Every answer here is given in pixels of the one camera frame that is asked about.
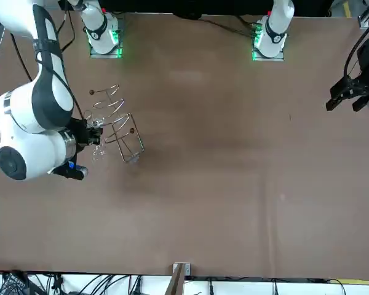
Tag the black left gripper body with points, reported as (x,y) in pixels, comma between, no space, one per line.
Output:
(366,84)

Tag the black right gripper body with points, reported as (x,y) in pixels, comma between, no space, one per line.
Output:
(81,135)

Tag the clear glass goblet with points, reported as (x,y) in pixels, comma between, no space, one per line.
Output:
(99,153)

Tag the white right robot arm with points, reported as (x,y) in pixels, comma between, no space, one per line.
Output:
(21,113)

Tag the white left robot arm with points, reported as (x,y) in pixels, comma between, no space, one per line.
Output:
(273,27)

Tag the black left wrist box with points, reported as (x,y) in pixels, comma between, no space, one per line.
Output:
(367,52)

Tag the clear tape piece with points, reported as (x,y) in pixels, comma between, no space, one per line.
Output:
(135,159)

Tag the black power strip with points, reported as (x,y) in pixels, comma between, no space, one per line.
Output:
(13,284)

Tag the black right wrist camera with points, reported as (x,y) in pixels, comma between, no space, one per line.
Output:
(70,172)

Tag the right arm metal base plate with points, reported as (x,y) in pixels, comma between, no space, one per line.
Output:
(120,46)

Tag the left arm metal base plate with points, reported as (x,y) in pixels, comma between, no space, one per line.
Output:
(254,56)

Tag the aluminium post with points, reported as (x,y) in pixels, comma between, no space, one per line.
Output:
(181,276)

